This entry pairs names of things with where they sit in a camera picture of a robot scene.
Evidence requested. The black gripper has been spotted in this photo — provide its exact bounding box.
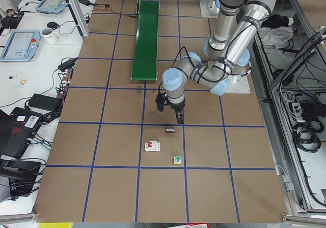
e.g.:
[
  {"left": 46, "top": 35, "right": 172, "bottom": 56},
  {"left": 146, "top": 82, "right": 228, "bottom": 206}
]
[{"left": 171, "top": 102, "right": 184, "bottom": 124}]

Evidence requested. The dark brown capacitor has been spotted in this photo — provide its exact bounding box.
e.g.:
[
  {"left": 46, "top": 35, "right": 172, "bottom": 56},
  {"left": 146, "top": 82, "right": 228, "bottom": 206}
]
[{"left": 165, "top": 126, "right": 176, "bottom": 133}]

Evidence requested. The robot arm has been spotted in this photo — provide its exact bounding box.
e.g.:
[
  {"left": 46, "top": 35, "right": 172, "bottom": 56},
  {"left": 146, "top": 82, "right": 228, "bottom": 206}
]
[{"left": 155, "top": 0, "right": 276, "bottom": 124}]

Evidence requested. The white red circuit breaker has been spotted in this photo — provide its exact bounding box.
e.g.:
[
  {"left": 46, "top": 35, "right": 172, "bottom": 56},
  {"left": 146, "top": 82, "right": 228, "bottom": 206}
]
[{"left": 145, "top": 141, "right": 160, "bottom": 151}]

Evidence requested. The green push button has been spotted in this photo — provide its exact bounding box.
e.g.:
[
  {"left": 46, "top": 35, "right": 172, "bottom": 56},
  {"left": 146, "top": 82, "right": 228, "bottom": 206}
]
[{"left": 173, "top": 156, "right": 182, "bottom": 165}]

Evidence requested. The green conveyor belt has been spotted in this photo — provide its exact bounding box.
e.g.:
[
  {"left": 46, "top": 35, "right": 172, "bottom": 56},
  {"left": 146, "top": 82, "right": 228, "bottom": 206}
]
[{"left": 131, "top": 1, "right": 160, "bottom": 81}]

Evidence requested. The black power brick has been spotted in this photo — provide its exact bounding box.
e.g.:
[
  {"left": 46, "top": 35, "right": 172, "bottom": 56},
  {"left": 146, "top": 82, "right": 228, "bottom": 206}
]
[{"left": 28, "top": 93, "right": 63, "bottom": 111}]

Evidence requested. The black power adapter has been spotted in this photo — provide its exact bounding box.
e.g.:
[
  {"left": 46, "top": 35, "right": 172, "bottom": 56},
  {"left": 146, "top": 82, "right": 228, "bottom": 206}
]
[{"left": 78, "top": 0, "right": 97, "bottom": 6}]

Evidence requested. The white mug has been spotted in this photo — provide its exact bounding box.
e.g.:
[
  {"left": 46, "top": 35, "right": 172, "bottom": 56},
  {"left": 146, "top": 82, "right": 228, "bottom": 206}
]
[{"left": 41, "top": 28, "right": 61, "bottom": 45}]

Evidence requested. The black computer mouse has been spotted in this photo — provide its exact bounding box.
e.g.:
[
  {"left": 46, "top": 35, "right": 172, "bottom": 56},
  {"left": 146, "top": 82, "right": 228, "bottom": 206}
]
[{"left": 47, "top": 21, "right": 60, "bottom": 30}]

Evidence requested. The upper teach pendant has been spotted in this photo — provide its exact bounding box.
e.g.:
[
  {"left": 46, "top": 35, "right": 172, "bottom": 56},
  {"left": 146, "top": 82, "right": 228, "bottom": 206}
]
[{"left": 35, "top": 0, "right": 68, "bottom": 14}]

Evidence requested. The teach pendant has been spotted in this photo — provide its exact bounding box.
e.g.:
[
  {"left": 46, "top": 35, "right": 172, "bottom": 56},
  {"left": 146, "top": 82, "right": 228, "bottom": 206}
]
[
  {"left": 35, "top": 0, "right": 68, "bottom": 14},
  {"left": 1, "top": 31, "right": 41, "bottom": 62}
]

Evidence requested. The lower teach pendant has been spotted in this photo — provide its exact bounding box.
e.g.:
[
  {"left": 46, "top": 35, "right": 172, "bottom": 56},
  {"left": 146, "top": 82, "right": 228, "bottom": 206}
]
[{"left": 1, "top": 31, "right": 41, "bottom": 62}]

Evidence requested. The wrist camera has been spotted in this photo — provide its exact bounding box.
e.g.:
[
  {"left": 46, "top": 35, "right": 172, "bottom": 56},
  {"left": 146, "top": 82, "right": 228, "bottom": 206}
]
[{"left": 155, "top": 93, "right": 166, "bottom": 112}]

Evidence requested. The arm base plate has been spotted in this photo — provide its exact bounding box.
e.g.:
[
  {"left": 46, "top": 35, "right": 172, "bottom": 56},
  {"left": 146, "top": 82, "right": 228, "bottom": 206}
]
[
  {"left": 199, "top": 0, "right": 221, "bottom": 18},
  {"left": 210, "top": 61, "right": 251, "bottom": 96}
]

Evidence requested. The red black power cable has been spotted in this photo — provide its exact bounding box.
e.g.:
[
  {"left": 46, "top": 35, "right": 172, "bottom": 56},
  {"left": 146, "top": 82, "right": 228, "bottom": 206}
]
[{"left": 92, "top": 5, "right": 140, "bottom": 18}]

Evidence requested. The aluminium frame post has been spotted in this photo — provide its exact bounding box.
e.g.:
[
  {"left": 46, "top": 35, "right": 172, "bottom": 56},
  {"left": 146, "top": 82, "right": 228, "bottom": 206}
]
[{"left": 65, "top": 0, "right": 90, "bottom": 38}]

